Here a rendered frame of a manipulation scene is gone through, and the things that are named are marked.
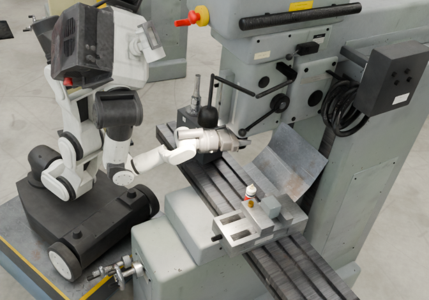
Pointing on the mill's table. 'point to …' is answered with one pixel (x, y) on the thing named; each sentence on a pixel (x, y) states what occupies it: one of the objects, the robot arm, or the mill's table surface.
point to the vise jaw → (257, 217)
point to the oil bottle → (250, 192)
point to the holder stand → (182, 117)
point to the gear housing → (274, 43)
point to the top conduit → (285, 18)
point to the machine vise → (243, 243)
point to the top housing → (265, 0)
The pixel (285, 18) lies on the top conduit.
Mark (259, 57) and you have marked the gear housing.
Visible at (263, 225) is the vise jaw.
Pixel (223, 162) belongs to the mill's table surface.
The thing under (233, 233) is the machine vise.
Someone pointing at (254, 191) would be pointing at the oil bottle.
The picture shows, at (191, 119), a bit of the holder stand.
